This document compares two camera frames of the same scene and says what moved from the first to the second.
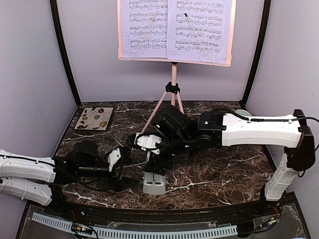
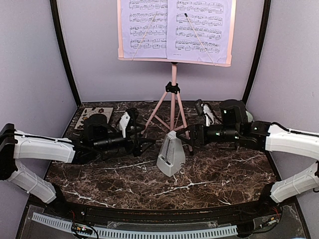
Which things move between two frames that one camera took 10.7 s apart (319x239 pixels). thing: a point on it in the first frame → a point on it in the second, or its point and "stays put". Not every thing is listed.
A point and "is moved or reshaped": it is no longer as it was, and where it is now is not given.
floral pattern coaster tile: [96, 118] stays put
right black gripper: [153, 165] → [194, 135]
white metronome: [154, 183] is moved or reshaped
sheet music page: [198, 30] stays put
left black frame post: [59, 37] stays put
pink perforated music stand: [173, 88] stays put
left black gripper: [120, 185] → [136, 149]
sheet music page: [144, 28] stays put
